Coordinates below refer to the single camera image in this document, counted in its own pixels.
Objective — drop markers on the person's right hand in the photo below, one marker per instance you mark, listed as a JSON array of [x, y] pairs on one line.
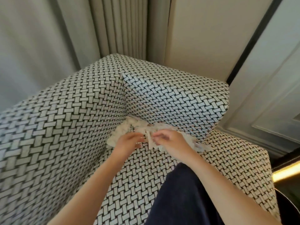
[[178, 147]]

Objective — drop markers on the black round trash bin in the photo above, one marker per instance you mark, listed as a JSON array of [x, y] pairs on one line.
[[289, 208]]

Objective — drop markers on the pleated beige curtain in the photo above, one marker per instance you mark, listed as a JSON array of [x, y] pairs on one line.
[[122, 25]]

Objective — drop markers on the sheer white curtain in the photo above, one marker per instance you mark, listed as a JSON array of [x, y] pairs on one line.
[[30, 49]]

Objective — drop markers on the black white woven-pattern sofa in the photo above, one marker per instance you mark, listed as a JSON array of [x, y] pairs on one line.
[[58, 138]]

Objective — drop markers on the person's right forearm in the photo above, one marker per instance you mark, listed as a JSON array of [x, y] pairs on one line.
[[229, 194]]

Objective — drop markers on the person's left hand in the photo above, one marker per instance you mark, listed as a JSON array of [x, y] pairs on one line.
[[126, 145]]

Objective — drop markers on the pile of white paper scraps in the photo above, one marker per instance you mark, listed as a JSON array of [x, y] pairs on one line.
[[129, 128]]

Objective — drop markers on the lit yellow light strip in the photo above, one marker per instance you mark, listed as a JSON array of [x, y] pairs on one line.
[[287, 171]]

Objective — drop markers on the person's left forearm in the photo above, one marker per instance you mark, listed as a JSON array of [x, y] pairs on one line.
[[89, 192]]

